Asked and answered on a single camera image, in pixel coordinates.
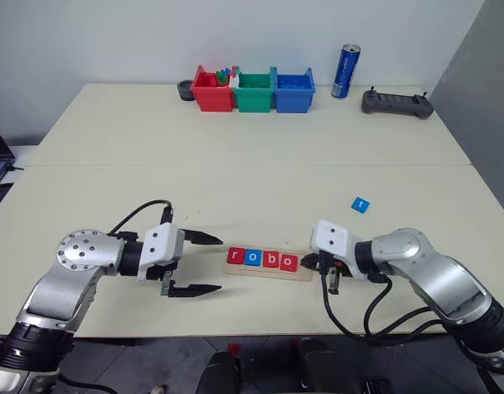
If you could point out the wooden letter tray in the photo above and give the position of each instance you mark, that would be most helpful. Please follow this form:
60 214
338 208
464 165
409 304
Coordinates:
266 274

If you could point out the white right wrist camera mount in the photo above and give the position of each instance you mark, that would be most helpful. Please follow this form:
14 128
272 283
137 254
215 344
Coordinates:
332 238

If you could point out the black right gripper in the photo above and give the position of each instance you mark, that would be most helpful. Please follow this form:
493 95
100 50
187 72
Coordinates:
332 273

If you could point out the small blue toy brick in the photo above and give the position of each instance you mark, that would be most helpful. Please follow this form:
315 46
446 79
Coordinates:
226 71

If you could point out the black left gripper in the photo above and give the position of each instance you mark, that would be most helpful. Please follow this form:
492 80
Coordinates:
181 246

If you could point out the red letter o tile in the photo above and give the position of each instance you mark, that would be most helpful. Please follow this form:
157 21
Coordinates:
288 262

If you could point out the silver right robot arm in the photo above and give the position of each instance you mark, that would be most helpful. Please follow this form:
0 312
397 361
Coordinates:
420 254

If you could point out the green plastic bin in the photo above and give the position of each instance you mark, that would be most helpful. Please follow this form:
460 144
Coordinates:
254 99

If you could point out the green toy brick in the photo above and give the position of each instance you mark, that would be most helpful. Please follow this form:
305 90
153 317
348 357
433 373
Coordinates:
222 79

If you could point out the white and red small box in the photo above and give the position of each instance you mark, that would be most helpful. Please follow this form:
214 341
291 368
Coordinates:
234 81

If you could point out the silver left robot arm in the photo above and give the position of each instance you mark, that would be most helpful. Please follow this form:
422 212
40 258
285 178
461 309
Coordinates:
88 254

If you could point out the red plastic bin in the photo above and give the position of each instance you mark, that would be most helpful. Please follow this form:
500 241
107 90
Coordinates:
213 98

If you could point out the red letter b tile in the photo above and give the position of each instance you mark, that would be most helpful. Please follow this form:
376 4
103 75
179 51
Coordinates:
271 259

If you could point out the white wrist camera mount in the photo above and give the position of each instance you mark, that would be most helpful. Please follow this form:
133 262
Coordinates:
159 246
332 238

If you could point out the dark rounded shape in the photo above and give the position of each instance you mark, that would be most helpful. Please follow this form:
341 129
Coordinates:
219 371
317 363

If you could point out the blue drink can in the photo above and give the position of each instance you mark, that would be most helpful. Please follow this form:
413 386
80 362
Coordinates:
345 71

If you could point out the blue letter o tile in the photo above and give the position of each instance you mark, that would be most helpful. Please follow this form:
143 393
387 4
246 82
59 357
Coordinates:
253 258

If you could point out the red letter r tile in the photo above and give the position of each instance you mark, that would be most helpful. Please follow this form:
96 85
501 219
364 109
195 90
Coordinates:
236 255

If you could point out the dark grey remote controller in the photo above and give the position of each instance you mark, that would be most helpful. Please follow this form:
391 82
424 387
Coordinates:
397 104

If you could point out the small red floor object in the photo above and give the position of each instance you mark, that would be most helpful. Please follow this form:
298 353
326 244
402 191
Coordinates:
234 349

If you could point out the blue letter t tile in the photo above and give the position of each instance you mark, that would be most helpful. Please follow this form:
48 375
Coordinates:
360 204

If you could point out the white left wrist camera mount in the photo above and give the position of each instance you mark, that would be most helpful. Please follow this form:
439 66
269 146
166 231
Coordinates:
159 246

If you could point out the black round holder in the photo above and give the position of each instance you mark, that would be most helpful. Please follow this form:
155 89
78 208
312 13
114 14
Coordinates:
184 92

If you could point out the blue plastic bin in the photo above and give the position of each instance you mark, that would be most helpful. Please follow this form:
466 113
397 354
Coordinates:
293 100

